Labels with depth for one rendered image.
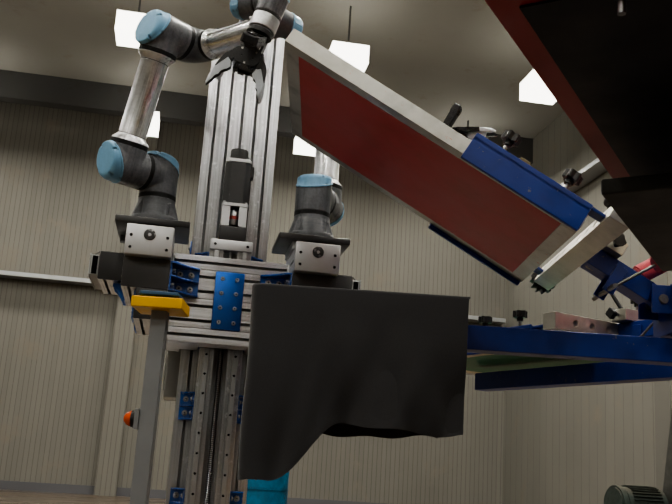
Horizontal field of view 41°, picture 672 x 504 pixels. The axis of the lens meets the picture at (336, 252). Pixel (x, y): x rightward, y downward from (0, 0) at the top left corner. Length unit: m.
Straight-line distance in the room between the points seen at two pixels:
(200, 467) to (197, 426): 0.12
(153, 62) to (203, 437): 1.15
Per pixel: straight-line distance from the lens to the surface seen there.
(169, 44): 2.82
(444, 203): 2.36
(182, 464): 2.89
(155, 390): 2.31
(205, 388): 2.81
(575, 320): 2.71
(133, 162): 2.77
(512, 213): 2.16
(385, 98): 2.05
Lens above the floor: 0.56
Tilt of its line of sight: 14 degrees up
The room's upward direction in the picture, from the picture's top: 4 degrees clockwise
